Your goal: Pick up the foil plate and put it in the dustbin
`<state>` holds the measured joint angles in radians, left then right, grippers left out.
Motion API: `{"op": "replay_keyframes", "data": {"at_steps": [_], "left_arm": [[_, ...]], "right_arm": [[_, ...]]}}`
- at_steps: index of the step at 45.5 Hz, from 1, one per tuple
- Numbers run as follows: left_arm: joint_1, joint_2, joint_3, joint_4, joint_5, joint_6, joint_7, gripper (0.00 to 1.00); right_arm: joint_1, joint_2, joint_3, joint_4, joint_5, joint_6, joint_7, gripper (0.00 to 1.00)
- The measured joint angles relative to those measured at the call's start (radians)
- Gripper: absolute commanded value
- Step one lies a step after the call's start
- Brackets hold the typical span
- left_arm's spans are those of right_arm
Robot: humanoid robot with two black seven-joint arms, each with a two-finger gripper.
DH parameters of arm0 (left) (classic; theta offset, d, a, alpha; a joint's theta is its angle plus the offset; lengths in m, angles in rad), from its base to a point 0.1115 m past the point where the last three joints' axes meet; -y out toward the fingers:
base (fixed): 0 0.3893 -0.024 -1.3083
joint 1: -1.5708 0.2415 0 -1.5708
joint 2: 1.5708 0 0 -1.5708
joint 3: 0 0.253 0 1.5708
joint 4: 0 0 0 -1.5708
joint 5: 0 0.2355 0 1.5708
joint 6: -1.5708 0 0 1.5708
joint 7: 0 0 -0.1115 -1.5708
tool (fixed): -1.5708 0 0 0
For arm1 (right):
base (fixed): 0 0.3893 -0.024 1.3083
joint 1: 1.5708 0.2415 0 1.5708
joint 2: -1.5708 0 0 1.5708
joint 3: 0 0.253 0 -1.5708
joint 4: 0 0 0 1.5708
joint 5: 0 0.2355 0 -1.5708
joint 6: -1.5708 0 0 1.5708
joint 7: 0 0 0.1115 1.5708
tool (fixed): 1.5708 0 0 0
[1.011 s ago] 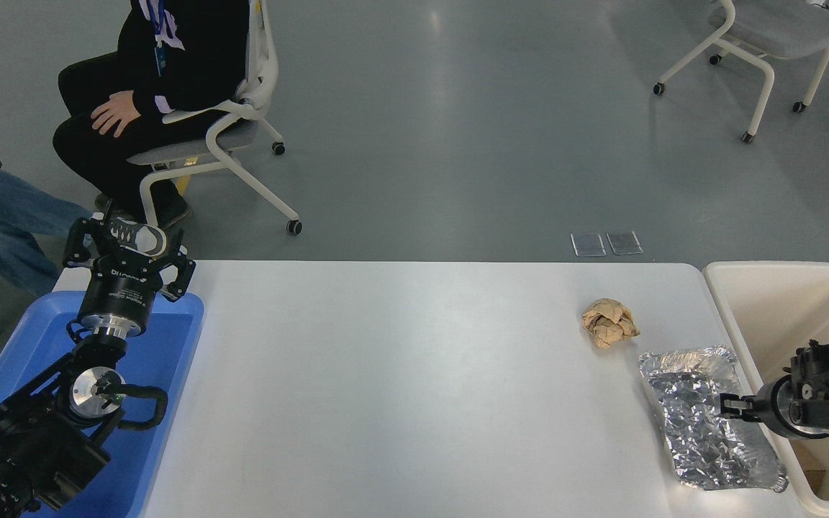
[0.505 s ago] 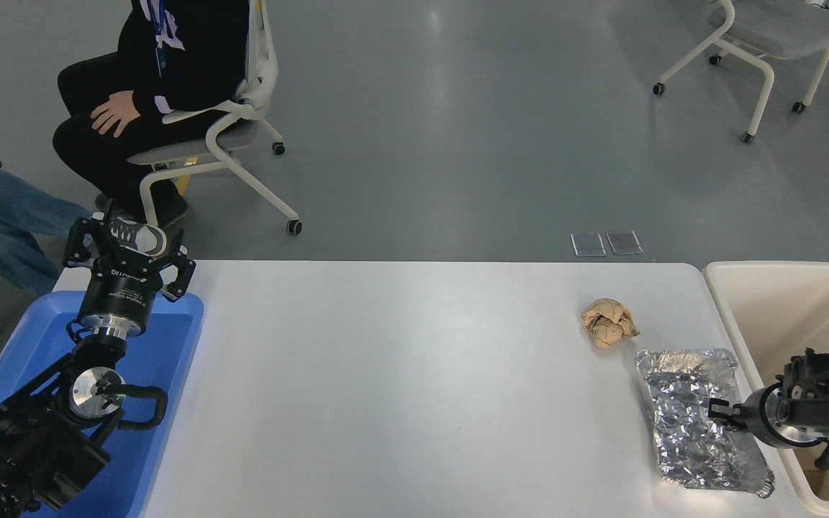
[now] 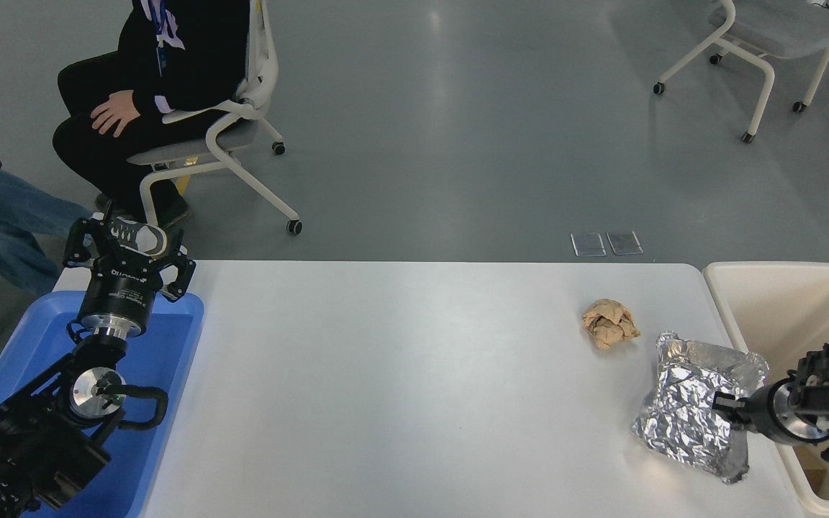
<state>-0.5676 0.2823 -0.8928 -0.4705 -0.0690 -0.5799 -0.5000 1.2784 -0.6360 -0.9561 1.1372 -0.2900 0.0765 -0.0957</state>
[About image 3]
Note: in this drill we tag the person's foot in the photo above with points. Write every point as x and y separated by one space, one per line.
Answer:
145 237

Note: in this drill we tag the silver foil plate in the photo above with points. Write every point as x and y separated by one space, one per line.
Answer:
681 410

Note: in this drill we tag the blue plastic tray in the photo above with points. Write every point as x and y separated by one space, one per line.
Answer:
162 345

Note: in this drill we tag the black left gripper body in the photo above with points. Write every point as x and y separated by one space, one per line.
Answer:
121 295

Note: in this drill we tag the person's left hand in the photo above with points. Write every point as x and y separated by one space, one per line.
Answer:
118 111

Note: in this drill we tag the clear floor plate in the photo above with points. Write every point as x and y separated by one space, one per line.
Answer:
588 244
624 243

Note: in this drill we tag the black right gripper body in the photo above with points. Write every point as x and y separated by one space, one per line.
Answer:
766 410

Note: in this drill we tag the large pale bin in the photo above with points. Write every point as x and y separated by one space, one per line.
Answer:
767 316

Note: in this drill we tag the white grey wheeled chair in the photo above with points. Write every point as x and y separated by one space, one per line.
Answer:
227 137
774 29

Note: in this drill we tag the crumpled tan paper ball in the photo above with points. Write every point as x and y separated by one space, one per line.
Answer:
609 324

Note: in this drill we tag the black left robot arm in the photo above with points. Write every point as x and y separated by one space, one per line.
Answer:
40 439

